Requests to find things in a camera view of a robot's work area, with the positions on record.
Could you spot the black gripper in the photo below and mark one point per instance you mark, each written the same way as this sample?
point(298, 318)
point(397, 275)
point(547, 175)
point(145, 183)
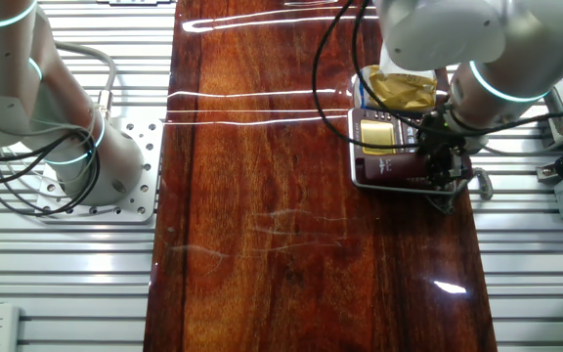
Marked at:
point(438, 139)

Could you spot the maroon telephone handset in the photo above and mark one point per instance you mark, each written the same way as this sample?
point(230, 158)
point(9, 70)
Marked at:
point(389, 168)

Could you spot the maroon telephone base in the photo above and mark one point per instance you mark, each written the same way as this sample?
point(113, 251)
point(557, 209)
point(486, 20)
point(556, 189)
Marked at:
point(379, 137)

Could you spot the gold tissue pack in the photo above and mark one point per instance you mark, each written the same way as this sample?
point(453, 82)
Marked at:
point(399, 90)

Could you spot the glossy brown wooden board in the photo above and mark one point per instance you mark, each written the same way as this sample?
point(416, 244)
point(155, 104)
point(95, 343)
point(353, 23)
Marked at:
point(262, 244)

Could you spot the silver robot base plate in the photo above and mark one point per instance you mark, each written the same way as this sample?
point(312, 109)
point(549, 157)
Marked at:
point(144, 161)

